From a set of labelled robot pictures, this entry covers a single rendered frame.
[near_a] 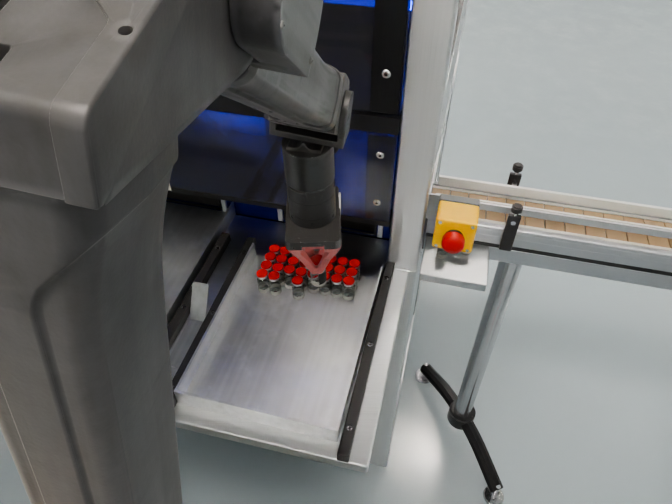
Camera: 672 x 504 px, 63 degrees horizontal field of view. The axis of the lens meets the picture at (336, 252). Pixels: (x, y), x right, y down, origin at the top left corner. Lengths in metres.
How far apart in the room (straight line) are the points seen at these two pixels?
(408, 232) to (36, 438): 0.85
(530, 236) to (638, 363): 1.20
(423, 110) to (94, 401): 0.73
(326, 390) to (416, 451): 0.97
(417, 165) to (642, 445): 1.41
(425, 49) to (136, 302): 0.68
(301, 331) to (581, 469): 1.21
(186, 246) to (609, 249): 0.83
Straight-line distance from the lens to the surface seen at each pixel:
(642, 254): 1.19
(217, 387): 0.93
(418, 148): 0.89
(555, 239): 1.14
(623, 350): 2.28
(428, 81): 0.83
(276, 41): 0.19
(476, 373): 1.56
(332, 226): 0.65
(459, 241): 0.96
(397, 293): 1.03
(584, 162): 3.13
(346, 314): 0.99
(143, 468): 0.25
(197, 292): 1.00
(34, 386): 0.19
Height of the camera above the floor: 1.66
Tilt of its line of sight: 45 degrees down
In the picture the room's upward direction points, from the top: straight up
